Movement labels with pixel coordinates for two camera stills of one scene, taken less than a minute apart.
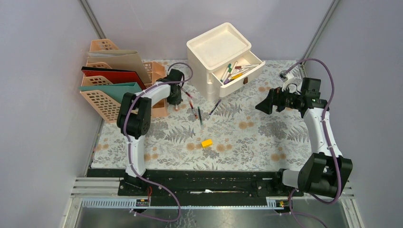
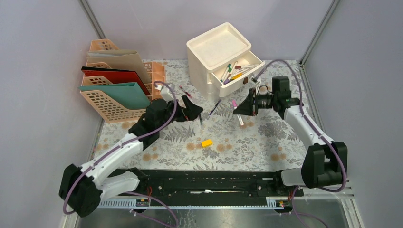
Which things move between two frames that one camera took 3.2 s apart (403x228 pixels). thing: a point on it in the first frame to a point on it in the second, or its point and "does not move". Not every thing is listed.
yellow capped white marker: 236,76 does not move
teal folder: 117,91 does not move
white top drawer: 239,71 does not move
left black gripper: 177,100 to 190,111
